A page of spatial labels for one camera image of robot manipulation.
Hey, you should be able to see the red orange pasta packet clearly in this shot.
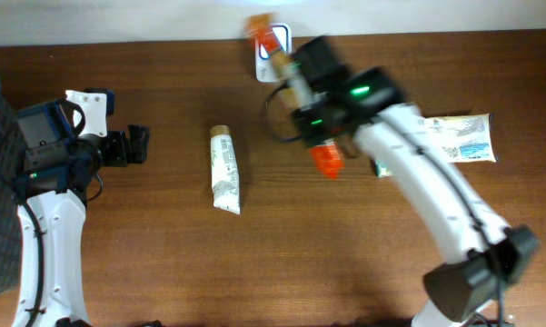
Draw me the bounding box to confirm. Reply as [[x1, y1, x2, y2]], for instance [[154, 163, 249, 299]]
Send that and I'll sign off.
[[243, 12, 346, 180]]

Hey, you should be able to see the white tube with tan cap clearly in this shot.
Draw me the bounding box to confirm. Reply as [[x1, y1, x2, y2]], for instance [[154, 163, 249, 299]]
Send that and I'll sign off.
[[210, 124, 241, 214]]

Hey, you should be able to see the yellow snack bag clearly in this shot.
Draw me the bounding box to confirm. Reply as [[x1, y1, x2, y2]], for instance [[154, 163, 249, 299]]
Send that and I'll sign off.
[[423, 114, 497, 163]]

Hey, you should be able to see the teal tissue pack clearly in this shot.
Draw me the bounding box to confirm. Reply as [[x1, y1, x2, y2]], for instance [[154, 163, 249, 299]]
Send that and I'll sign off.
[[373, 160, 392, 178]]

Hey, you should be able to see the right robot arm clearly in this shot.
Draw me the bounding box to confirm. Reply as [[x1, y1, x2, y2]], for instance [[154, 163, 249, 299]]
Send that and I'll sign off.
[[287, 36, 539, 326]]

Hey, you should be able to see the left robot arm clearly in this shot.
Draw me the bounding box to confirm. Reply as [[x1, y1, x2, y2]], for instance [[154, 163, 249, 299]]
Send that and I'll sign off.
[[10, 93, 151, 326]]

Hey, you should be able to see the white barcode scanner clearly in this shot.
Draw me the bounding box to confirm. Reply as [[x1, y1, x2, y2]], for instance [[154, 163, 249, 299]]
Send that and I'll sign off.
[[255, 23, 293, 84]]

